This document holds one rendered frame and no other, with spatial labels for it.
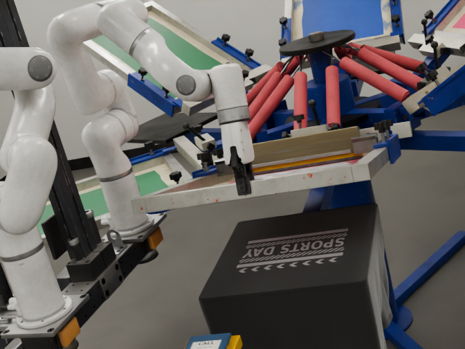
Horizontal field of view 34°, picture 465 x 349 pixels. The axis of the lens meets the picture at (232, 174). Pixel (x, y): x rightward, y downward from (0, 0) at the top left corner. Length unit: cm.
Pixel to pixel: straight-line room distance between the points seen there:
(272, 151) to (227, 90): 64
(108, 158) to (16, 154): 47
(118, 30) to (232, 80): 30
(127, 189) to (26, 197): 50
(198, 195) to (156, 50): 35
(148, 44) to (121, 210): 47
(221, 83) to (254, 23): 479
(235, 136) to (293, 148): 63
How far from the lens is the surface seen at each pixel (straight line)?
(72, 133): 735
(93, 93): 194
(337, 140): 229
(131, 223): 202
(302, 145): 231
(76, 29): 188
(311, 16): 401
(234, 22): 655
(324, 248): 208
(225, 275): 207
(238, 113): 173
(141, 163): 322
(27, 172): 154
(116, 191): 199
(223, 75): 173
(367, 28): 384
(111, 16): 182
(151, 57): 175
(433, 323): 348
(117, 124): 198
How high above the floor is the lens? 183
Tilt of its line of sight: 18 degrees down
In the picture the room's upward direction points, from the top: 15 degrees counter-clockwise
